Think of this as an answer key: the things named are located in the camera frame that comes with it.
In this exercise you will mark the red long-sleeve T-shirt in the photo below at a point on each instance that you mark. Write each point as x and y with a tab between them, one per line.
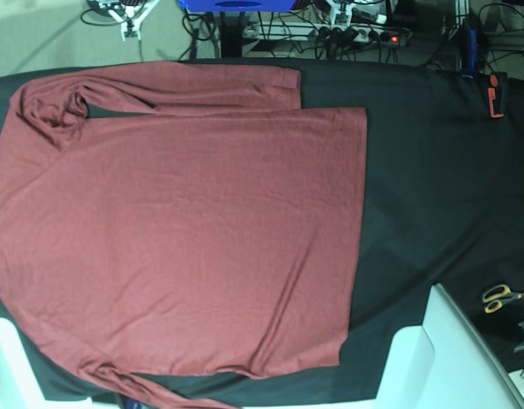
174	219

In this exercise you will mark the black table cloth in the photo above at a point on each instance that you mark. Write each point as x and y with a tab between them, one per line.
444	204

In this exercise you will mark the white power strip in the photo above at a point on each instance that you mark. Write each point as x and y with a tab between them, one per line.
364	35

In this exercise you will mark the blue plastic box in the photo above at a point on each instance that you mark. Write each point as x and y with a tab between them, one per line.
198	6

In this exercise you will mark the orange and black clamp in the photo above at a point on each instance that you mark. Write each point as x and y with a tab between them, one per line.
497	93

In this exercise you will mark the black stand post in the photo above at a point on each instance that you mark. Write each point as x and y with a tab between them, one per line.
231	26

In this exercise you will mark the yellow-handled scissors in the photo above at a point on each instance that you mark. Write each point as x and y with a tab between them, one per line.
498	296

